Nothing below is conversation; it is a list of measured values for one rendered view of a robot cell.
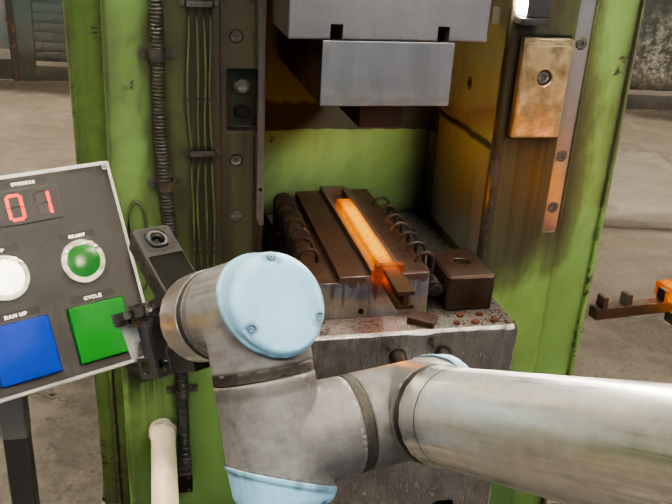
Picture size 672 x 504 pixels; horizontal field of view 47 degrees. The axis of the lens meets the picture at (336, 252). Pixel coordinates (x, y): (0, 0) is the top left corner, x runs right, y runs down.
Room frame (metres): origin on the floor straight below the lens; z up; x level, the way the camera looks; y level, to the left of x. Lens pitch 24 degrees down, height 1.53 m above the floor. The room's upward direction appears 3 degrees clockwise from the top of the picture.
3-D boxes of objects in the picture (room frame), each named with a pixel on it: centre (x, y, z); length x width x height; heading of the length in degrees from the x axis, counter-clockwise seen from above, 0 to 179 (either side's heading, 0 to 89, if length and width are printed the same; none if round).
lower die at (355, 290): (1.36, -0.01, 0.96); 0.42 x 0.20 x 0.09; 14
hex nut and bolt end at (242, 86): (1.26, 0.17, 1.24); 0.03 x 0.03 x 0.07; 14
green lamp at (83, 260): (0.94, 0.33, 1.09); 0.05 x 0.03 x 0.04; 104
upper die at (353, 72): (1.36, -0.01, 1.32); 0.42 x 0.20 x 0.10; 14
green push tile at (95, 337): (0.90, 0.31, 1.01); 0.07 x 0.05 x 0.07; 129
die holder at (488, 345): (1.38, -0.06, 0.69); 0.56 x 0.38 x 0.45; 14
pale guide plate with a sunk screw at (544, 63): (1.36, -0.34, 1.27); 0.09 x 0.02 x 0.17; 104
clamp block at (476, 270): (1.26, -0.22, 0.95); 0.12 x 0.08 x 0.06; 14
